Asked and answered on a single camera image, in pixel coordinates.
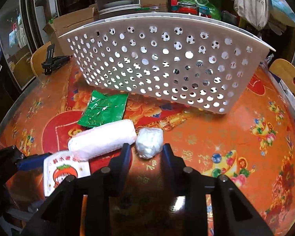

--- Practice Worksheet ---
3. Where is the tomato cartoon white packet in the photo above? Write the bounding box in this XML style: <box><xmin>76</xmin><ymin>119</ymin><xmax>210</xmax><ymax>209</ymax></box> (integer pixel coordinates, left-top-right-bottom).
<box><xmin>43</xmin><ymin>151</ymin><xmax>90</xmax><ymax>197</ymax></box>

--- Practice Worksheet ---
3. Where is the white perforated plastic basket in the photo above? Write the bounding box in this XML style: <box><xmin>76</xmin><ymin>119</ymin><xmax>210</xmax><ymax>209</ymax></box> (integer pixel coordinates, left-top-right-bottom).
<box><xmin>60</xmin><ymin>12</ymin><xmax>272</xmax><ymax>114</ymax></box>

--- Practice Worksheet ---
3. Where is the red lidded glass jar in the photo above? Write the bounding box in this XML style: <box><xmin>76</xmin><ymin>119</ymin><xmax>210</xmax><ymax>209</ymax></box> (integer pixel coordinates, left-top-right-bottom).
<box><xmin>171</xmin><ymin>5</ymin><xmax>199</xmax><ymax>16</ymax></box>

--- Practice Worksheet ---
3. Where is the left wooden chair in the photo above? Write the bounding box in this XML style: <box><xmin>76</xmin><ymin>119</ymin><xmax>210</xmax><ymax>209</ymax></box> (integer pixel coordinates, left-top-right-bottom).
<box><xmin>30</xmin><ymin>41</ymin><xmax>51</xmax><ymax>78</ymax></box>

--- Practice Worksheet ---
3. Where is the small cardboard box behind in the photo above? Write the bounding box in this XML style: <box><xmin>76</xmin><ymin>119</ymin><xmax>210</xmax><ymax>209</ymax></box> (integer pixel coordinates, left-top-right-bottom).
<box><xmin>140</xmin><ymin>0</ymin><xmax>168</xmax><ymax>12</ymax></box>

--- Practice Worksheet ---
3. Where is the green foil snack packet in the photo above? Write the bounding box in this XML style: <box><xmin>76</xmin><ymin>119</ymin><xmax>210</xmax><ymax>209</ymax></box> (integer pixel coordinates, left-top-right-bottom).
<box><xmin>77</xmin><ymin>90</ymin><xmax>128</xmax><ymax>128</ymax></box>

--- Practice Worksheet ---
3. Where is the white pink towel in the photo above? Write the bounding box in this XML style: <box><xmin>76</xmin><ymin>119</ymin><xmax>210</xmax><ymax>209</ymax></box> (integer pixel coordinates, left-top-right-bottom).
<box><xmin>67</xmin><ymin>119</ymin><xmax>137</xmax><ymax>161</ymax></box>

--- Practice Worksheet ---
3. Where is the white hanging tote bag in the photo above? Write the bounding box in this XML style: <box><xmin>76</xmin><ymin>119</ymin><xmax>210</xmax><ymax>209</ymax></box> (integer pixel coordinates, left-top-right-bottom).
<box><xmin>234</xmin><ymin>0</ymin><xmax>270</xmax><ymax>30</ymax></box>

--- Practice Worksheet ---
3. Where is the black phone stand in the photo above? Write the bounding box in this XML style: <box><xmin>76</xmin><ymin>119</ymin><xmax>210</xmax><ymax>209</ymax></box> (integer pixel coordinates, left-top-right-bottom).
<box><xmin>41</xmin><ymin>44</ymin><xmax>70</xmax><ymax>75</ymax></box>

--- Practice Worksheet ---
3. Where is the blue printed hanging bag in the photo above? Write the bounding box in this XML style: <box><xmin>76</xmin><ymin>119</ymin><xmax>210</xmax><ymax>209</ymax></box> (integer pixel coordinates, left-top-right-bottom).
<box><xmin>270</xmin><ymin>0</ymin><xmax>295</xmax><ymax>27</ymax></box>

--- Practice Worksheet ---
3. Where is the right wooden chair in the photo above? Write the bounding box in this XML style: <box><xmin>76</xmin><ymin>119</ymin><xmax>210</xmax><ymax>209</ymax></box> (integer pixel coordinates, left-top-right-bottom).
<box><xmin>269</xmin><ymin>59</ymin><xmax>295</xmax><ymax>97</ymax></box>

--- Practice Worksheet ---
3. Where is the wooden chair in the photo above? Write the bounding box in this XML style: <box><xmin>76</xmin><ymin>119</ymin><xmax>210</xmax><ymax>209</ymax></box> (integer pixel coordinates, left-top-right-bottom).
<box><xmin>269</xmin><ymin>59</ymin><xmax>295</xmax><ymax>97</ymax></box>
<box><xmin>30</xmin><ymin>41</ymin><xmax>51</xmax><ymax>78</ymax></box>

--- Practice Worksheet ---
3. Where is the white plastic wrapped ball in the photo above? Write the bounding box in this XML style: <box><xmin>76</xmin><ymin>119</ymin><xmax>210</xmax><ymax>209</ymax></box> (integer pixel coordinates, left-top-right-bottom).
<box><xmin>135</xmin><ymin>127</ymin><xmax>163</xmax><ymax>159</ymax></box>

